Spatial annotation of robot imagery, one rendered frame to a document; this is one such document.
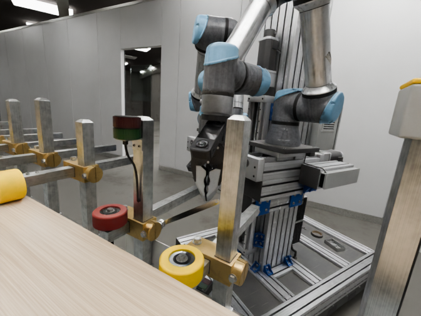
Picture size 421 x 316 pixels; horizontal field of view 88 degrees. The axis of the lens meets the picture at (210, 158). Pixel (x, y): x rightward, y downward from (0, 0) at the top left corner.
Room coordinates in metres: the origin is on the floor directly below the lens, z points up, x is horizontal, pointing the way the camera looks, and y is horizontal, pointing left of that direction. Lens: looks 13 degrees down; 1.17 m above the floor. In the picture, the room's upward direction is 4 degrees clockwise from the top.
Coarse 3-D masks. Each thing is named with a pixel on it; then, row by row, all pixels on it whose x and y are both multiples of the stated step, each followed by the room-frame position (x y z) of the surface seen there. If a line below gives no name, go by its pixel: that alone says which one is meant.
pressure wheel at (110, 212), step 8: (96, 208) 0.50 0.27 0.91; (104, 208) 0.51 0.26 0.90; (112, 208) 0.50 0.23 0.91; (120, 208) 0.51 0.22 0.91; (96, 216) 0.46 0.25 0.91; (104, 216) 0.46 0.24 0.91; (112, 216) 0.46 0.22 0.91; (120, 216) 0.47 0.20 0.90; (96, 224) 0.46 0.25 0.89; (104, 224) 0.46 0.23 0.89; (112, 224) 0.46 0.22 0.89; (120, 224) 0.47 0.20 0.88
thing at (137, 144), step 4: (116, 116) 0.47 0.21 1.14; (120, 116) 0.47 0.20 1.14; (124, 116) 0.48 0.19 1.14; (128, 116) 0.49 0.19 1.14; (132, 116) 0.50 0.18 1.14; (136, 116) 0.51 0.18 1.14; (116, 128) 0.47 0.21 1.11; (120, 128) 0.47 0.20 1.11; (124, 128) 0.47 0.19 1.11; (128, 128) 0.47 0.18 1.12; (132, 128) 0.47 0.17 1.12; (136, 128) 0.48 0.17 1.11; (124, 140) 0.47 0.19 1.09; (128, 140) 0.48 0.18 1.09; (132, 140) 0.53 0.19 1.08; (136, 140) 0.52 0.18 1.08; (140, 140) 0.51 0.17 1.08; (124, 144) 0.48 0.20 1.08; (132, 144) 0.53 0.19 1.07; (136, 144) 0.52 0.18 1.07; (140, 144) 0.51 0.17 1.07; (132, 148) 0.53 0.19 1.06; (136, 148) 0.52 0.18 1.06; (140, 148) 0.51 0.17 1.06; (128, 156) 0.49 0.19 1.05; (132, 164) 0.50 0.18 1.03; (136, 172) 0.51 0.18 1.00; (136, 176) 0.51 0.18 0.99; (136, 180) 0.51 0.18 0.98; (136, 184) 0.51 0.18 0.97
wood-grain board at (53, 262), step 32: (0, 224) 0.41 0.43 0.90; (32, 224) 0.42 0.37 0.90; (64, 224) 0.43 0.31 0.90; (0, 256) 0.32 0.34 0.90; (32, 256) 0.32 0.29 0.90; (64, 256) 0.33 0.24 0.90; (96, 256) 0.34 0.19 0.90; (128, 256) 0.34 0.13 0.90; (0, 288) 0.26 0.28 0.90; (32, 288) 0.26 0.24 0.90; (64, 288) 0.26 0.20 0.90; (96, 288) 0.27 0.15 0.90; (128, 288) 0.27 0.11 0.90; (160, 288) 0.28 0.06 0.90
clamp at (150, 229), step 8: (128, 208) 0.58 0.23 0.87; (128, 216) 0.54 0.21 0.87; (136, 224) 0.51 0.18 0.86; (144, 224) 0.51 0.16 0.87; (152, 224) 0.51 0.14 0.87; (160, 224) 0.53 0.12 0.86; (128, 232) 0.53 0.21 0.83; (136, 232) 0.51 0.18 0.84; (144, 232) 0.50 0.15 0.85; (152, 232) 0.50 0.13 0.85; (144, 240) 0.51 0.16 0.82; (152, 240) 0.50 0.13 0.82
